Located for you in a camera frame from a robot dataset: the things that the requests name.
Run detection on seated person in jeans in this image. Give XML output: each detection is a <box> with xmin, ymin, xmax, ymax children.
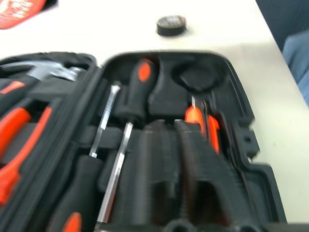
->
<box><xmin>281</xmin><ymin>30</ymin><xmax>309</xmax><ymax>108</ymax></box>

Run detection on black electrical tape roll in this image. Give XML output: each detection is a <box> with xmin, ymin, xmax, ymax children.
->
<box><xmin>156</xmin><ymin>14</ymin><xmax>188</xmax><ymax>37</ymax></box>

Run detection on orange handled pliers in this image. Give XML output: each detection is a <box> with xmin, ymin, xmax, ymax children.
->
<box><xmin>0</xmin><ymin>105</ymin><xmax>53</xmax><ymax>206</ymax></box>

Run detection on orange black utility knife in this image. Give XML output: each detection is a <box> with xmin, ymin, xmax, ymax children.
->
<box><xmin>184</xmin><ymin>95</ymin><xmax>222</xmax><ymax>156</ymax></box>

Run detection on black orange screwdriver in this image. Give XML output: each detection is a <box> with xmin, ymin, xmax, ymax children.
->
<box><xmin>47</xmin><ymin>80</ymin><xmax>122</xmax><ymax>232</ymax></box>
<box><xmin>96</xmin><ymin>58</ymin><xmax>158</xmax><ymax>224</ymax></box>

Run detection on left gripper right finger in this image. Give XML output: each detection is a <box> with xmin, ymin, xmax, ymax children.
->
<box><xmin>175</xmin><ymin>121</ymin><xmax>252</xmax><ymax>225</ymax></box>

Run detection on orange printed pouch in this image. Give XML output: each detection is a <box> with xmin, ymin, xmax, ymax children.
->
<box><xmin>0</xmin><ymin>0</ymin><xmax>59</xmax><ymax>30</ymax></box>

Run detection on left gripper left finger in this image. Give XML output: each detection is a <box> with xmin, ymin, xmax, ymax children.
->
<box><xmin>115</xmin><ymin>120</ymin><xmax>188</xmax><ymax>232</ymax></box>

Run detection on black tool case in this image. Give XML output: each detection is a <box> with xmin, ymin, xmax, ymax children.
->
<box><xmin>0</xmin><ymin>49</ymin><xmax>288</xmax><ymax>232</ymax></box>

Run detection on claw hammer orange black handle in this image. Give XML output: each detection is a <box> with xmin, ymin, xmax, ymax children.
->
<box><xmin>0</xmin><ymin>60</ymin><xmax>82</xmax><ymax>97</ymax></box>

